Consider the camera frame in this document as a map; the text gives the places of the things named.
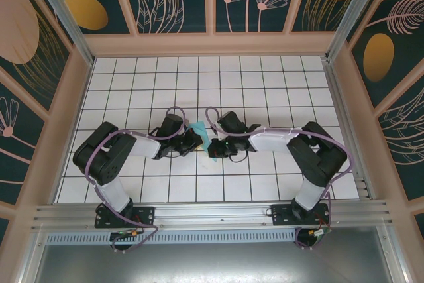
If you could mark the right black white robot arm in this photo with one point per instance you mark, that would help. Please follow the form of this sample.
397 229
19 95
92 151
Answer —
314 160

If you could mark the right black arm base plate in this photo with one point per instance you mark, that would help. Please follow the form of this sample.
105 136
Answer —
281 215

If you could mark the aluminium corner post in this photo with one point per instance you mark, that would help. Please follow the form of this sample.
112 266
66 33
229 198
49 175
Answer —
352 14
64 14

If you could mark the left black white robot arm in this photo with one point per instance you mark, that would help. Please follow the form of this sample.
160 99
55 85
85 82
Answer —
102 157

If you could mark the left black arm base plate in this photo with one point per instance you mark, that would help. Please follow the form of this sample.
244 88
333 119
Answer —
145 213

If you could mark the left aluminium corner post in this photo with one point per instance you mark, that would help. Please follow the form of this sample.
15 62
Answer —
64 14

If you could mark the grey metal sheet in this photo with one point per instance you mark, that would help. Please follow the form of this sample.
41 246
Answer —
212 263

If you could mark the light blue paper sheet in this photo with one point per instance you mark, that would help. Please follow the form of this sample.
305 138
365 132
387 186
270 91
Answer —
198 127

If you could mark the long aluminium mounting rail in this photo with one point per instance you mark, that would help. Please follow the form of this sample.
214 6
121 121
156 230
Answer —
212 213

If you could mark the right aluminium corner post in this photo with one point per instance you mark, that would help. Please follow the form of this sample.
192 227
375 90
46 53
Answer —
352 14

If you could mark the aluminium side rail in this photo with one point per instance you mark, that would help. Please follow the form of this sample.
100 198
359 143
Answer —
339 97

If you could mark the small controller board with connector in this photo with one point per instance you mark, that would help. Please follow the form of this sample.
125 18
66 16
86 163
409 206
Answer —
124 234
316 232

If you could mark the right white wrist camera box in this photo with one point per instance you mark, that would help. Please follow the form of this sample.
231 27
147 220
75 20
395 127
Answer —
215 129

